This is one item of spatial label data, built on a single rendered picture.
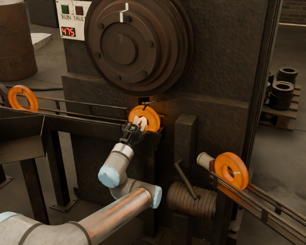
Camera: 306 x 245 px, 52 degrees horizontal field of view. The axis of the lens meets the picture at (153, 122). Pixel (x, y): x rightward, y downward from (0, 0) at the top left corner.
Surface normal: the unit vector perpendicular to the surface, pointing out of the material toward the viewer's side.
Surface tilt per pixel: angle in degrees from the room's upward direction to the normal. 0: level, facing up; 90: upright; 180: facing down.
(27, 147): 5
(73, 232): 26
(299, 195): 1
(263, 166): 0
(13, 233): 20
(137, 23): 90
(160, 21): 57
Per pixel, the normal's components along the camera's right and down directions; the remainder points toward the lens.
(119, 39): -0.40, 0.46
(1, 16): 0.44, 0.44
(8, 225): -0.11, -0.78
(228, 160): -0.85, 0.26
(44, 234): 0.18, -0.82
